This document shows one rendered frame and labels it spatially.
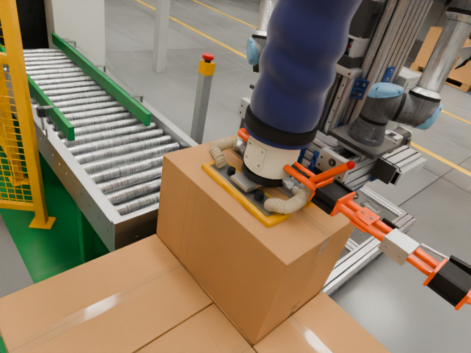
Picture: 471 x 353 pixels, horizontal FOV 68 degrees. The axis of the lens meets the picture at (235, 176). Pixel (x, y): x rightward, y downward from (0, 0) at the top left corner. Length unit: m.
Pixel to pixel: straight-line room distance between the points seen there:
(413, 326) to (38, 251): 2.16
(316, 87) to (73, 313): 1.02
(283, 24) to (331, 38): 0.12
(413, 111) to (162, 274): 1.12
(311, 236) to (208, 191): 0.35
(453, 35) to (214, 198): 0.99
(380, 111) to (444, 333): 1.48
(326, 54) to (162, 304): 0.95
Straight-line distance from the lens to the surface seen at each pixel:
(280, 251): 1.00
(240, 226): 1.04
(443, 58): 1.49
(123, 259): 1.44
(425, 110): 1.50
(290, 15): 0.93
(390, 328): 2.31
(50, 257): 2.22
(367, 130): 1.50
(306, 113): 0.99
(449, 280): 0.94
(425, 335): 2.42
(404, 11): 1.65
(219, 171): 1.18
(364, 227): 0.98
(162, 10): 4.57
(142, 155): 2.01
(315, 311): 1.44
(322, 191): 1.00
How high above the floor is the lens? 1.63
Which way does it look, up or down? 34 degrees down
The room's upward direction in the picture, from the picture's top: 13 degrees clockwise
